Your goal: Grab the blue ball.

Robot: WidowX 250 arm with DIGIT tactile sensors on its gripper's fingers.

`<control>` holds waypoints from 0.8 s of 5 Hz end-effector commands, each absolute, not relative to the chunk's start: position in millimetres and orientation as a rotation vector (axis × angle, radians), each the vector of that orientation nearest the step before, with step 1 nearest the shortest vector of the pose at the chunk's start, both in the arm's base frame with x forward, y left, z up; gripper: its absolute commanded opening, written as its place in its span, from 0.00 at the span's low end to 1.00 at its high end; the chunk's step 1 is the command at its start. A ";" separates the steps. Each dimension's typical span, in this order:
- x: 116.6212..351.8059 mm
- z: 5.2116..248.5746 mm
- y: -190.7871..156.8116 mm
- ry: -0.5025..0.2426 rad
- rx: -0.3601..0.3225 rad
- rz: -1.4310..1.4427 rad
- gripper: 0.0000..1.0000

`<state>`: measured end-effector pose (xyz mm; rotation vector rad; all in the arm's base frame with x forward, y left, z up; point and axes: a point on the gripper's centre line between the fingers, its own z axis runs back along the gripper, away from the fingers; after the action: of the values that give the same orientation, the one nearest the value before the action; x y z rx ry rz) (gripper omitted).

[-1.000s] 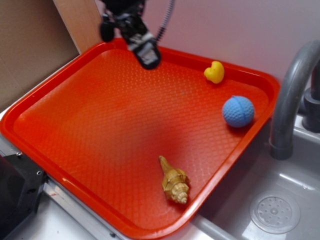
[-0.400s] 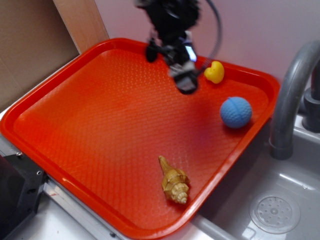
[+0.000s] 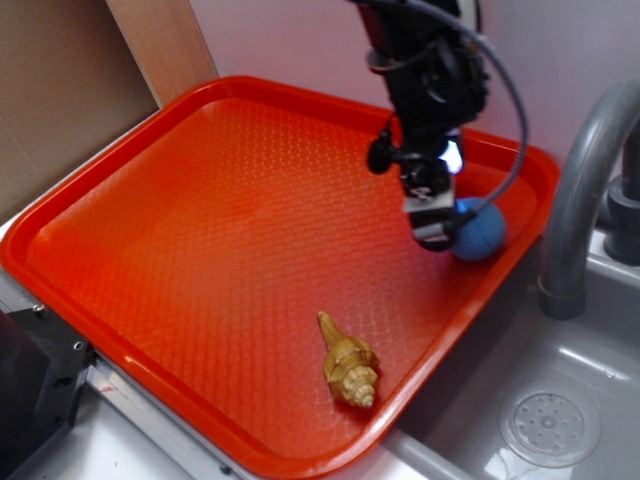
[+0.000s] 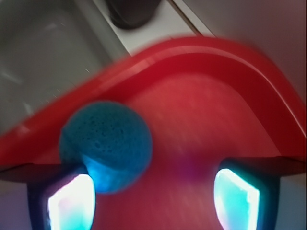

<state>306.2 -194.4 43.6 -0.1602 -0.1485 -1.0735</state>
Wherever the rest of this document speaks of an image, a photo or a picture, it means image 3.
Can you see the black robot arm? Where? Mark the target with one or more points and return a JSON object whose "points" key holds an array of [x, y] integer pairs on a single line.
{"points": [[395, 31]]}

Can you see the blue dimpled ball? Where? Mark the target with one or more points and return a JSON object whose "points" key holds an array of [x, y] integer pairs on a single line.
{"points": [[482, 236]]}

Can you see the light wooden board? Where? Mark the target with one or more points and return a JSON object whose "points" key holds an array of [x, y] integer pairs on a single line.
{"points": [[167, 44]]}

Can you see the grey toy faucet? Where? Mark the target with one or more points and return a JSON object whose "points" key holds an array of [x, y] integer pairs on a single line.
{"points": [[594, 160]]}

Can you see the dark grey faucet handle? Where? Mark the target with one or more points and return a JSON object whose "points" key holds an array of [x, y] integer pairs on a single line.
{"points": [[622, 241]]}

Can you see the black mount block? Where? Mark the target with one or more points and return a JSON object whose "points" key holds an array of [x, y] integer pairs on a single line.
{"points": [[43, 370]]}

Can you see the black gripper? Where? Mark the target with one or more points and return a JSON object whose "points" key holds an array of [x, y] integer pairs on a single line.
{"points": [[433, 92]]}

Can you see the round sink drain cover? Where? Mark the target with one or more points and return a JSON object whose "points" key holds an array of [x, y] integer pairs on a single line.
{"points": [[549, 425]]}

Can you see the aluminium frame rail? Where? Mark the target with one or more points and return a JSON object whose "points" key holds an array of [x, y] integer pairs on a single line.
{"points": [[119, 431]]}

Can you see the brown cardboard panel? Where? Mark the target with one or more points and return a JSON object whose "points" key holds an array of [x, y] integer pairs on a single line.
{"points": [[69, 87]]}

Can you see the tan spiral seashell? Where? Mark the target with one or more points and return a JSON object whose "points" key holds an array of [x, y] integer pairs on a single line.
{"points": [[350, 366]]}

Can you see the grey toy sink basin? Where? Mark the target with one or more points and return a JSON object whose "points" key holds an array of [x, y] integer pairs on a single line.
{"points": [[451, 430]]}

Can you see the red plastic tray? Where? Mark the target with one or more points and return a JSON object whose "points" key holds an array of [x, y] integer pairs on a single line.
{"points": [[196, 252]]}

